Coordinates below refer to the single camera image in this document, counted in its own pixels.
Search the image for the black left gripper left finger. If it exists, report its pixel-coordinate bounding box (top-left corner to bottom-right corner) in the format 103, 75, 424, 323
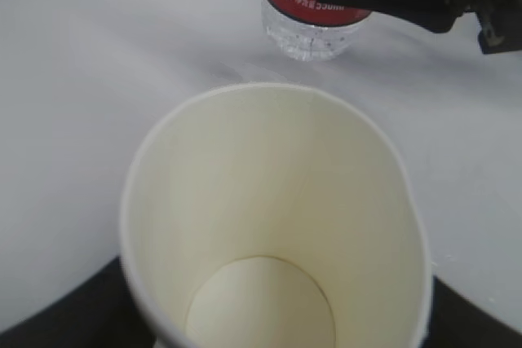
1, 258, 156, 348

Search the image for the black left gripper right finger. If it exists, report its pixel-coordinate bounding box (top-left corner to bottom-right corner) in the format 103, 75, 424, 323
422, 278, 522, 348

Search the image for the clear water bottle red label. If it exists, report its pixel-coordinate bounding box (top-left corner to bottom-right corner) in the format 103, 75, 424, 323
262, 0, 370, 61

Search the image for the white paper cup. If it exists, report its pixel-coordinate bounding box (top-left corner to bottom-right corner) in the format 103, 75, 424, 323
119, 83, 433, 347

